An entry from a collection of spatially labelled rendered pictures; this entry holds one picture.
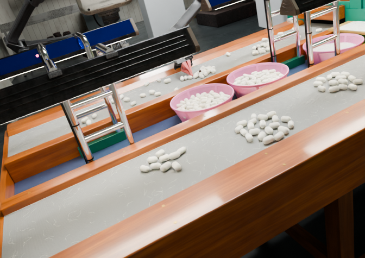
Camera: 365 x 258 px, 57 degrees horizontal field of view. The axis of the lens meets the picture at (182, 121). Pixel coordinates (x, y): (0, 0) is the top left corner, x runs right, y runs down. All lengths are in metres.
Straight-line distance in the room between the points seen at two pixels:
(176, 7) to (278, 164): 5.42
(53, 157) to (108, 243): 0.69
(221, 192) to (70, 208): 0.44
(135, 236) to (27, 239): 0.33
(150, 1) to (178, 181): 5.24
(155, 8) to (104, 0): 4.00
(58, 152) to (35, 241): 0.52
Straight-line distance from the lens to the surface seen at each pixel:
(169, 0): 6.14
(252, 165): 0.91
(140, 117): 1.45
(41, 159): 1.43
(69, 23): 9.73
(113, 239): 0.82
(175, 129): 1.18
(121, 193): 0.99
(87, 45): 1.31
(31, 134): 1.69
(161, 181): 0.98
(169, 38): 0.96
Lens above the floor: 1.29
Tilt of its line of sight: 25 degrees down
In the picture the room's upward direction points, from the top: 15 degrees counter-clockwise
